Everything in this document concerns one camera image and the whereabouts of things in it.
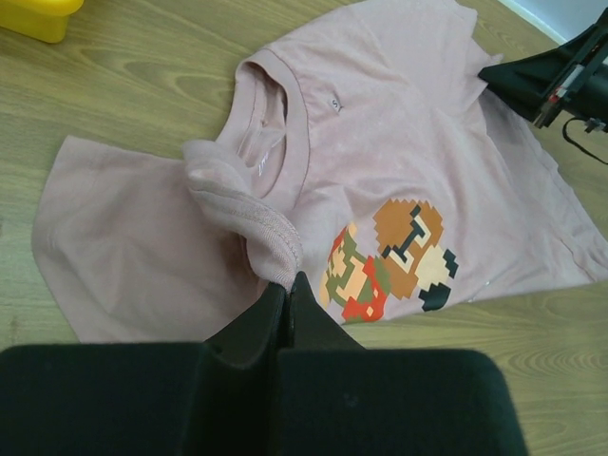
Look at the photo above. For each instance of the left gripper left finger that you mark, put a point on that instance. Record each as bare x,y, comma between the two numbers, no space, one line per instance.
179,398

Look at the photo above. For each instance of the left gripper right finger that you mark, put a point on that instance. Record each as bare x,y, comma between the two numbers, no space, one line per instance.
338,398

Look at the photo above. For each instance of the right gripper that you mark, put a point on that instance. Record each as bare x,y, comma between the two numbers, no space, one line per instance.
570,78

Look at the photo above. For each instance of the pink t shirt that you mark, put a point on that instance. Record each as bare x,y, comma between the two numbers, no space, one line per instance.
362,150

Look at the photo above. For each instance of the yellow plastic bin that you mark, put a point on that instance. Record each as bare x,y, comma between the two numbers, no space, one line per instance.
43,20

